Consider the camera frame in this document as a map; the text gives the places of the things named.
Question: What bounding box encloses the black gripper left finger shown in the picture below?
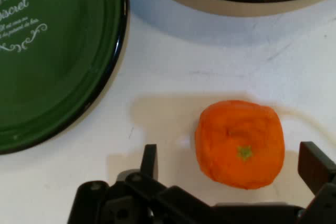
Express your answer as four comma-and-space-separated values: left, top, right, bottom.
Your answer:
67, 144, 213, 224

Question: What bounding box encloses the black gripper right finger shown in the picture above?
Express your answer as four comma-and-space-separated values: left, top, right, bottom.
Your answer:
297, 141, 336, 224

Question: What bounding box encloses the orange toy tangerine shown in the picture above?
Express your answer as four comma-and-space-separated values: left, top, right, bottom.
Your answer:
194, 100, 286, 190

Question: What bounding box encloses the green enamel plate white print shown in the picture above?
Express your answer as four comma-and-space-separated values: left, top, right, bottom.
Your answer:
0, 0, 129, 155

